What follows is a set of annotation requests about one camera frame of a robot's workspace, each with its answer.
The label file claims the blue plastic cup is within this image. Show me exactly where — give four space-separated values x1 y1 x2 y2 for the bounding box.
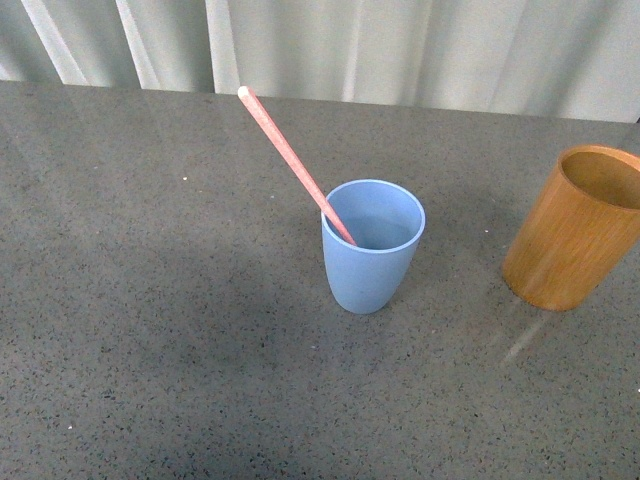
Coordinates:
321 179 427 314

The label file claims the bamboo chopstick holder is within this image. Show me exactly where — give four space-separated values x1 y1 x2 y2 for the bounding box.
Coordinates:
502 145 639 311

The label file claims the white curtain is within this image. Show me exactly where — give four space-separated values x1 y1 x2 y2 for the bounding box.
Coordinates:
1 1 639 122

